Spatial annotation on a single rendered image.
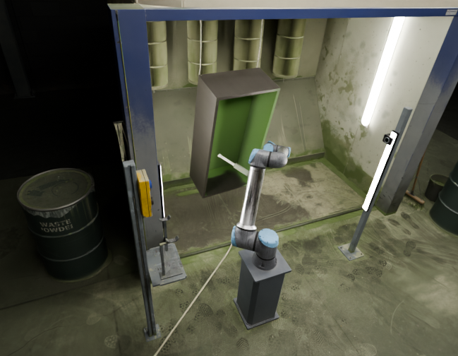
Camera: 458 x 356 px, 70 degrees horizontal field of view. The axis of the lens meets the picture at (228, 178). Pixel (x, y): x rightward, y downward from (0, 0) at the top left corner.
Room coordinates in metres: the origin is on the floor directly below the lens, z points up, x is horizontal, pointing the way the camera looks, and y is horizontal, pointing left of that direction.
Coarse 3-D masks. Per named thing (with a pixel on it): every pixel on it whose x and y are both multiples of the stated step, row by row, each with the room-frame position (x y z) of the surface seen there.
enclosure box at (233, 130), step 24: (240, 72) 2.85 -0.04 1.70; (264, 72) 2.92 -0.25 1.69; (216, 96) 2.42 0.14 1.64; (240, 96) 2.51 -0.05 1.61; (264, 96) 2.89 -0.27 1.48; (216, 120) 2.90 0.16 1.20; (240, 120) 3.06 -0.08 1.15; (264, 120) 2.85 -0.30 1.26; (192, 144) 2.82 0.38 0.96; (216, 144) 2.98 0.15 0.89; (240, 144) 3.15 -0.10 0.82; (192, 168) 2.83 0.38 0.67; (216, 168) 3.07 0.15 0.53; (216, 192) 2.72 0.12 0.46
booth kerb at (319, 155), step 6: (300, 156) 4.07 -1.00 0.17; (306, 156) 4.11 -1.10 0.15; (312, 156) 4.15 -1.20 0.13; (318, 156) 4.20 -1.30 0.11; (288, 162) 3.98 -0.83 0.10; (294, 162) 4.03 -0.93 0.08; (270, 168) 3.86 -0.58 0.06; (174, 180) 3.29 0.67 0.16; (180, 180) 3.32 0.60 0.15; (186, 180) 3.35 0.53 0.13; (192, 180) 3.38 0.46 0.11; (162, 186) 3.22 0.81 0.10; (168, 186) 3.25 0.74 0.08; (174, 186) 3.28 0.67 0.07
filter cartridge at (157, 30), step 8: (152, 24) 3.46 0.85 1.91; (160, 24) 3.49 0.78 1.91; (152, 32) 3.45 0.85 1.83; (160, 32) 3.50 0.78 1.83; (152, 40) 3.44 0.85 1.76; (160, 40) 3.49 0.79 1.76; (152, 48) 3.46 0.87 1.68; (160, 48) 3.49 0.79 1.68; (152, 56) 3.45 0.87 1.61; (160, 56) 3.49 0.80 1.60; (152, 64) 3.45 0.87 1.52; (160, 64) 3.48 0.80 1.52; (152, 72) 3.46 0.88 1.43; (160, 72) 3.49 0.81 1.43; (152, 80) 3.47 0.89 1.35; (160, 80) 3.48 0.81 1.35; (152, 88) 3.43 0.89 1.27; (160, 88) 3.47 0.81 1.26
